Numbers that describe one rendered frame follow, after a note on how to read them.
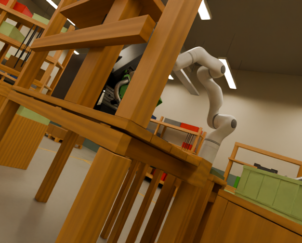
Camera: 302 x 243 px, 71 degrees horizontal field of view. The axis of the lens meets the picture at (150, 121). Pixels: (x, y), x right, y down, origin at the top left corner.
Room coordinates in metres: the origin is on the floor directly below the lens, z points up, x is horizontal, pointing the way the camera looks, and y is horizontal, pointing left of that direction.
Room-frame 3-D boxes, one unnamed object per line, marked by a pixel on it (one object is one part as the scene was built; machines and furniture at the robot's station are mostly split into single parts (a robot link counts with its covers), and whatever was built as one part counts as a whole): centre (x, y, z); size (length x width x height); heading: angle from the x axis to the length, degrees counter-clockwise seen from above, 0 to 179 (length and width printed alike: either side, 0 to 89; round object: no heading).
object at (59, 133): (7.65, 2.57, 0.37); 1.20 x 0.80 x 0.74; 151
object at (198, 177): (1.66, 0.17, 0.82); 1.50 x 0.14 x 0.15; 46
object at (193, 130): (7.33, -0.42, 1.10); 3.01 x 0.55 x 2.20; 53
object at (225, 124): (1.53, -0.50, 1.19); 0.19 x 0.12 x 0.24; 31
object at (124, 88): (1.45, 0.27, 1.17); 0.13 x 0.12 x 0.20; 46
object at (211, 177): (1.55, -0.48, 0.83); 0.32 x 0.32 x 0.04; 50
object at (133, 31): (1.19, 0.62, 1.23); 1.30 x 0.05 x 0.09; 46
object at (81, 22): (1.27, 0.54, 1.52); 0.90 x 0.25 x 0.04; 46
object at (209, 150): (1.55, -0.48, 0.97); 0.19 x 0.19 x 0.18
